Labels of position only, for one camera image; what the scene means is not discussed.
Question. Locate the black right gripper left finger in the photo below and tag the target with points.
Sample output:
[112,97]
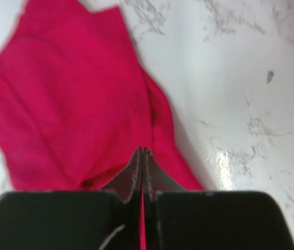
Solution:
[103,219]

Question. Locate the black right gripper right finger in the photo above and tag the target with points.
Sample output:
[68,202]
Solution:
[176,218]

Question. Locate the magenta t shirt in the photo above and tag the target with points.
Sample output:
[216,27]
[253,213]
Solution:
[75,103]

